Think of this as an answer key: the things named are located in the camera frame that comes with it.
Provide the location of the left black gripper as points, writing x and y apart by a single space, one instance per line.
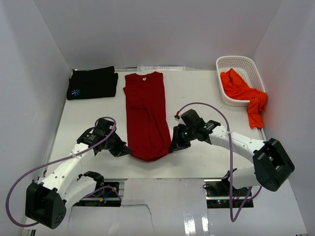
121 149

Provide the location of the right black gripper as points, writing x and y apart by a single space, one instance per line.
177 143

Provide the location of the red t shirt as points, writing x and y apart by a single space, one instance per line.
148 134

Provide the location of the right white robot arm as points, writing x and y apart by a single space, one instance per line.
271 165

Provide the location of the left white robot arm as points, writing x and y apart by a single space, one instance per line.
48 201

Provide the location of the white papers at back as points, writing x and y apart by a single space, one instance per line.
161 68

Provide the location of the folded black t shirt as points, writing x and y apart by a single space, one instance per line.
92 84

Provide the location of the orange t shirt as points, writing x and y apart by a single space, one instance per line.
236 88

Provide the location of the white plastic basket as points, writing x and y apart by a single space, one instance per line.
246 68

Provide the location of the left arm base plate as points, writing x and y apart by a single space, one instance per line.
103 198

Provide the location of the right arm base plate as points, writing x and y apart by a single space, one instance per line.
218 198

